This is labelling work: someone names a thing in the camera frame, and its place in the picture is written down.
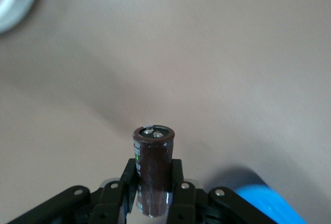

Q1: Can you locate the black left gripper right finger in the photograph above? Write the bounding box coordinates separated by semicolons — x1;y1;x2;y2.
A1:
165;158;307;224

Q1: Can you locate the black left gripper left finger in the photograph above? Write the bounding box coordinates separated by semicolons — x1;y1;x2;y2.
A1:
5;158;139;224

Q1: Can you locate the long brown electrolytic capacitor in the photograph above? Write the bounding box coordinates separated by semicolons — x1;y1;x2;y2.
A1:
132;123;175;218

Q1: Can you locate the blue plastic tray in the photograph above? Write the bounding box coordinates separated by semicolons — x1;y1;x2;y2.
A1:
234;184;308;224

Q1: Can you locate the white curved plastic clamp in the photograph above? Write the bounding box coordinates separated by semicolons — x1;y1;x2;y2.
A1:
0;0;42;35

